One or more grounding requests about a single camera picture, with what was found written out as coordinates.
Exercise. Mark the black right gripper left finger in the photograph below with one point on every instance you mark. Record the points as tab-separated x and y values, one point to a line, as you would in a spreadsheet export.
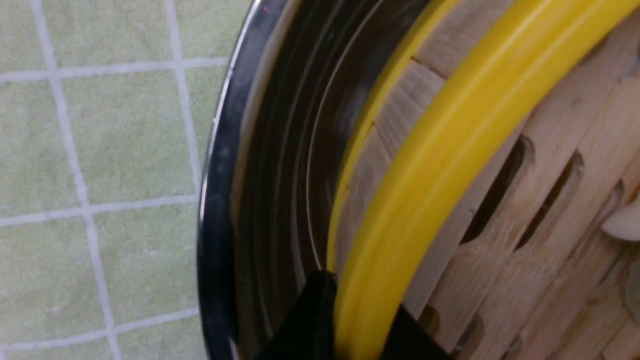
307	331

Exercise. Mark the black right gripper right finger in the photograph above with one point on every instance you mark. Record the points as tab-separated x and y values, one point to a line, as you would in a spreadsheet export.
408	341

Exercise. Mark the bamboo steamer basket yellow rim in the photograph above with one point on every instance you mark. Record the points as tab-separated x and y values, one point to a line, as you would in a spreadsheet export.
475	188

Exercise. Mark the green checkered tablecloth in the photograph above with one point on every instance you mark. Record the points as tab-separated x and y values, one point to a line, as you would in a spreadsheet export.
106	114

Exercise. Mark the stainless steel two-handled pot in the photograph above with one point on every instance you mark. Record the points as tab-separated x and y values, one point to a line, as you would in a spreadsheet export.
299	77

